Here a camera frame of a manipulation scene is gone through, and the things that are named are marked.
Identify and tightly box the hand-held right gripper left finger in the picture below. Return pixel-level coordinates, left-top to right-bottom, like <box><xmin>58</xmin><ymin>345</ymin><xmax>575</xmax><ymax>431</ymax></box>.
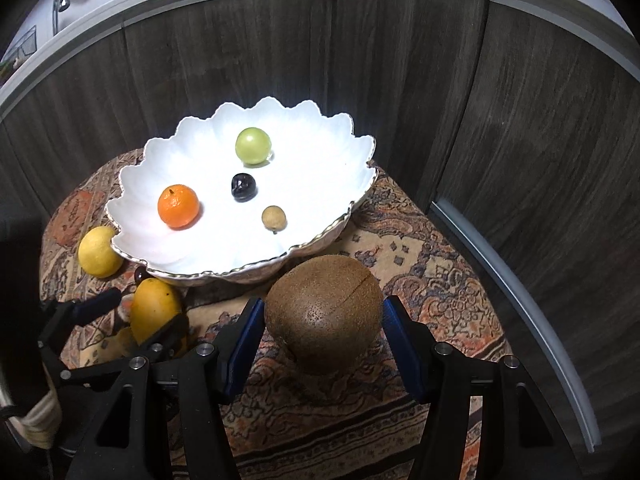
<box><xmin>65</xmin><ymin>297</ymin><xmax>266</xmax><ymax>480</ymax></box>

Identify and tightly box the yellow mango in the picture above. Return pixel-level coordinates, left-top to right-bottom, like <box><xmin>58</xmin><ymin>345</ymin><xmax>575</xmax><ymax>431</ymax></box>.
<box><xmin>129</xmin><ymin>277</ymin><xmax>188</xmax><ymax>356</ymax></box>

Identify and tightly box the dark purple plum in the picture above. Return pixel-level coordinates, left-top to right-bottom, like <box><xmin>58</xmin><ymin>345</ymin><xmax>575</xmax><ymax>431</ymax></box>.
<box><xmin>230</xmin><ymin>173</ymin><xmax>259</xmax><ymax>203</ymax></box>

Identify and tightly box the paisley printed tablecloth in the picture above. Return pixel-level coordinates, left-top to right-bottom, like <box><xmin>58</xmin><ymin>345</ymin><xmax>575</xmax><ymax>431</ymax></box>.
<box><xmin>39</xmin><ymin>150</ymin><xmax>516</xmax><ymax>480</ymax></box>

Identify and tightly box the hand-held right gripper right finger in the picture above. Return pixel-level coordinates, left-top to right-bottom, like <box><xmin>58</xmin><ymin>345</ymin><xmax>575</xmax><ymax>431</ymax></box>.
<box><xmin>382</xmin><ymin>294</ymin><xmax>583</xmax><ymax>480</ymax></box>

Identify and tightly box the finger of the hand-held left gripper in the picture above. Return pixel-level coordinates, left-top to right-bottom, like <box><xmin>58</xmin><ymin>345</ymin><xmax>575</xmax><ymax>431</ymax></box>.
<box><xmin>37</xmin><ymin>287</ymin><xmax>123</xmax><ymax>361</ymax></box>
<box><xmin>42</xmin><ymin>310</ymin><xmax>188</xmax><ymax>391</ymax></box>

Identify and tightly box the small tan longan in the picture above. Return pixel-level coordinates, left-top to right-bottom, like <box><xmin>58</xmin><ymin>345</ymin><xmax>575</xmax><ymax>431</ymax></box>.
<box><xmin>261</xmin><ymin>205</ymin><xmax>287</xmax><ymax>233</ymax></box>

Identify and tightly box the dark wood base cabinet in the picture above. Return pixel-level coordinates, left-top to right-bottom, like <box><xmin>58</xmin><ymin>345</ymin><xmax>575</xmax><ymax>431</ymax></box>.
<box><xmin>0</xmin><ymin>0</ymin><xmax>640</xmax><ymax>441</ymax></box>

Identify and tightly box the orange tangerine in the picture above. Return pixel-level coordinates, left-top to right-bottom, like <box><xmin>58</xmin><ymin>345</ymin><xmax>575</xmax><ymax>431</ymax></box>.
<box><xmin>157</xmin><ymin>184</ymin><xmax>201</xmax><ymax>231</ymax></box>

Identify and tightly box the brown kiwi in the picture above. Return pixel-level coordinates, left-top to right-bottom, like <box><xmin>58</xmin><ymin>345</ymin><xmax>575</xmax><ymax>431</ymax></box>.
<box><xmin>264</xmin><ymin>255</ymin><xmax>385</xmax><ymax>377</ymax></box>

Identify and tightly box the wire wall rack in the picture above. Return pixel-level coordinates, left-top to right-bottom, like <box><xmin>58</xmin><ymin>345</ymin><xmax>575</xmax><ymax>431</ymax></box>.
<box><xmin>0</xmin><ymin>25</ymin><xmax>38</xmax><ymax>76</ymax></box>

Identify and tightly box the beige cloth strap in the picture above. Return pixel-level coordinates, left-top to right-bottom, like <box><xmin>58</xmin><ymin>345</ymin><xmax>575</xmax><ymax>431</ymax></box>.
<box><xmin>22</xmin><ymin>385</ymin><xmax>63</xmax><ymax>451</ymax></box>

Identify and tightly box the yellow lemon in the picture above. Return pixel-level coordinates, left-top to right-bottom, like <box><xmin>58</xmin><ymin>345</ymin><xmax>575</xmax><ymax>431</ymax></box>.
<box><xmin>77</xmin><ymin>226</ymin><xmax>124</xmax><ymax>279</ymax></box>

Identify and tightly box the round green fruit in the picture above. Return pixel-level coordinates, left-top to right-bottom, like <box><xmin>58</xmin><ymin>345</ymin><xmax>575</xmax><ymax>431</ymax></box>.
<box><xmin>235</xmin><ymin>127</ymin><xmax>273</xmax><ymax>167</ymax></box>

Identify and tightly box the white scalloped bowl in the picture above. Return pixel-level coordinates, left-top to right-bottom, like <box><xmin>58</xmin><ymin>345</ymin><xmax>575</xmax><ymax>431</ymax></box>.
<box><xmin>106</xmin><ymin>96</ymin><xmax>379</xmax><ymax>287</ymax></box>

